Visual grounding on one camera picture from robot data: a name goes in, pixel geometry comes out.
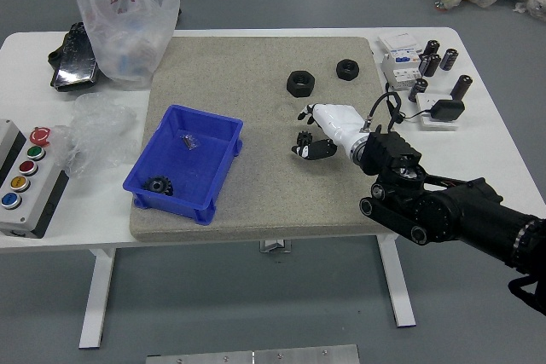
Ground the red emergency stop button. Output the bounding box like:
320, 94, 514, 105
29, 126, 53, 147

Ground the big black hex nut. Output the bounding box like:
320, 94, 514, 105
286, 70, 317, 98

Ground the black power cord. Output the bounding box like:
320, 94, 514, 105
400, 108, 433, 123

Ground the big black gear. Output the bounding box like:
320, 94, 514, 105
143, 175, 175, 197

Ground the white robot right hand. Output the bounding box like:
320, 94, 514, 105
291, 103, 369, 162

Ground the black plug adapter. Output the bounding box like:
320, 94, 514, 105
429, 98, 466, 121

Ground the grey metal plate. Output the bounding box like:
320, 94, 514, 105
146, 344, 361, 364

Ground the metal bracket under table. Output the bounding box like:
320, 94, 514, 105
258, 239, 293, 254

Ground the white power strip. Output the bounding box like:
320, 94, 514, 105
415, 91, 461, 131

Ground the white table leg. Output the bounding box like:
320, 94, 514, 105
78, 247, 116, 350
377, 235, 417, 329

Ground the blue plastic box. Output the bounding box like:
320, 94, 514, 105
122, 103, 245, 228

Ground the small black hex nut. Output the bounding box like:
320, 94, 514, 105
335, 59, 362, 81

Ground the grey button control box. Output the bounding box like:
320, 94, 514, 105
0, 119, 72, 240

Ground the clear crumpled plastic bag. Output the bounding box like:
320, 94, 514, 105
53, 91, 140, 180

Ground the blue push button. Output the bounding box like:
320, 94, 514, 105
0, 192, 21, 211

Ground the white plastic bag red print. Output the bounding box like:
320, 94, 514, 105
75, 0, 188, 91

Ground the white circuit breaker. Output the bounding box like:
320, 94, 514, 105
380, 49, 421, 91

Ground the grey-brown mat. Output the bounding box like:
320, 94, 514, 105
129, 36, 420, 242

